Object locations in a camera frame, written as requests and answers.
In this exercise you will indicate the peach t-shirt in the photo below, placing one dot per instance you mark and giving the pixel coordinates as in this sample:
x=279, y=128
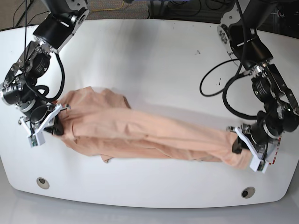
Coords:
x=102, y=123

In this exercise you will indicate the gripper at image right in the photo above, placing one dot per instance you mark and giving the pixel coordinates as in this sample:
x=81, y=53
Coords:
x=260, y=136

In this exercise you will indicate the red tape rectangle marker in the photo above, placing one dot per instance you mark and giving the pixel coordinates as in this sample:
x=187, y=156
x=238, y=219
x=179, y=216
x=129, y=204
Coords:
x=274, y=151

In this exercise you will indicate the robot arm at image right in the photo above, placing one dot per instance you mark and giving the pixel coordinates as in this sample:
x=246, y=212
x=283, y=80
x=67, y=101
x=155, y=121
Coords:
x=238, y=33

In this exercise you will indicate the table grommet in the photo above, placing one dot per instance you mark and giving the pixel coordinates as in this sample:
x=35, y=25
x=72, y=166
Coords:
x=42, y=183
x=248, y=192

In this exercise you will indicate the right table grommet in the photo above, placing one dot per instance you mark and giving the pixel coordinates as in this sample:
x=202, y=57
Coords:
x=248, y=192

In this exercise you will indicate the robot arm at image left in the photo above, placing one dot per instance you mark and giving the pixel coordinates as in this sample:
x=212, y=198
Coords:
x=20, y=87

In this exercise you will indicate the wrist camera, image-left gripper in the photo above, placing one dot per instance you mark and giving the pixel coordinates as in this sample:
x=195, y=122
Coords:
x=36, y=139

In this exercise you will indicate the wrist camera, image-right gripper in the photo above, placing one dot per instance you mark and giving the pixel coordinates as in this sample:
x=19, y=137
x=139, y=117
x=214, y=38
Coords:
x=258, y=165

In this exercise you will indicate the left table grommet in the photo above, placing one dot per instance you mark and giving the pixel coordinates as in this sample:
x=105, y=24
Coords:
x=42, y=183

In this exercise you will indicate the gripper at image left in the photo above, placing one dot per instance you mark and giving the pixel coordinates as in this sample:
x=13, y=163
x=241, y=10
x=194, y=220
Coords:
x=44, y=118

